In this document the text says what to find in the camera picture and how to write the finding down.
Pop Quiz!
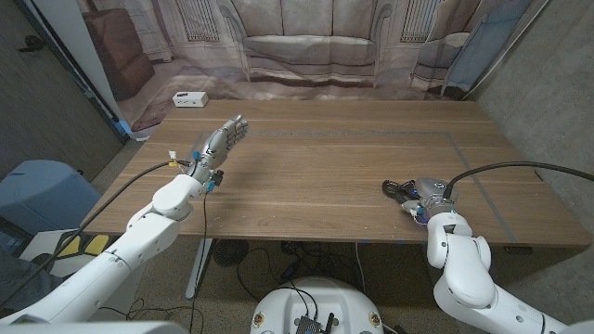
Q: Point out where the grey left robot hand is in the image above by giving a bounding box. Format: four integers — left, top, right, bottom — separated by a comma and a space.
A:
188, 114, 250, 186

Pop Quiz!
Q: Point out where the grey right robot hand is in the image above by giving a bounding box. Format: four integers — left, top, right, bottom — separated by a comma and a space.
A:
401, 176, 460, 218

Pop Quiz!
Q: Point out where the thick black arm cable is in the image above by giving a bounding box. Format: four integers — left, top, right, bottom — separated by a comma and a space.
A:
443, 161, 594, 200
0, 160, 192, 307

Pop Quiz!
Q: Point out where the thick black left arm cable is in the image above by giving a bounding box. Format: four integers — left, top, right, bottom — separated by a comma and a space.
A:
0, 160, 192, 307

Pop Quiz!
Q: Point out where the white table leg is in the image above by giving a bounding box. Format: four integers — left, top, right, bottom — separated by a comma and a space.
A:
185, 238, 214, 301

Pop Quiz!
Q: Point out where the person's leg in jeans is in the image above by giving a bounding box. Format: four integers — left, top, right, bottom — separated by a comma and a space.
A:
0, 250, 64, 315

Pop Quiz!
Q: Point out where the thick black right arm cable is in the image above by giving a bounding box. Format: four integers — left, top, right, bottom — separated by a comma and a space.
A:
443, 161, 594, 200

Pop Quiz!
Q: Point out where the blue-grey padded seat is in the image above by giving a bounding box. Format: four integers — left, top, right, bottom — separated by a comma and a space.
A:
0, 160, 102, 238

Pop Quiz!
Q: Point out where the black antenna module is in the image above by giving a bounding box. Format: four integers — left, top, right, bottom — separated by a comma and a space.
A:
294, 313, 335, 334

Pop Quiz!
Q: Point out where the white power box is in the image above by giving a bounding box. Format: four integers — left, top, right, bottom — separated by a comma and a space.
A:
172, 91, 209, 109

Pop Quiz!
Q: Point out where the black grip strengthener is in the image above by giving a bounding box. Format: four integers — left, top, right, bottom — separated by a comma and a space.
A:
381, 179, 419, 205

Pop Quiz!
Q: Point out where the thin black left wrist cable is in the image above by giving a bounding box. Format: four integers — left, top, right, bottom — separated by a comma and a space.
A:
187, 192, 209, 331

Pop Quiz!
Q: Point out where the yellow pad foot pedal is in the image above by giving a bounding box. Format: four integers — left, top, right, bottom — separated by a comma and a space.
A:
44, 230, 112, 273

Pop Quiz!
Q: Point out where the black round floor fan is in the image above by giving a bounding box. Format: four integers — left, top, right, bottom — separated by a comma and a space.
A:
213, 238, 250, 268

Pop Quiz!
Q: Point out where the grey tape outline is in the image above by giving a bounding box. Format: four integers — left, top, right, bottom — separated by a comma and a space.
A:
146, 131, 519, 245

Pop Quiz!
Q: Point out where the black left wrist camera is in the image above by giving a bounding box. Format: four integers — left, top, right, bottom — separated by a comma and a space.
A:
207, 170, 226, 193

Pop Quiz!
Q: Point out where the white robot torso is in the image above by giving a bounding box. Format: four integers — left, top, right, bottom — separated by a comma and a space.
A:
250, 276, 385, 334

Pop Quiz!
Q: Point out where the printed living room backdrop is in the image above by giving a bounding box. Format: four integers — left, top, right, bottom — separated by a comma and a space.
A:
76, 0, 551, 140

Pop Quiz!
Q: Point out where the black floor cable bundle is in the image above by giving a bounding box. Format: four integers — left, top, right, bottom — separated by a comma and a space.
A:
236, 240, 358, 302

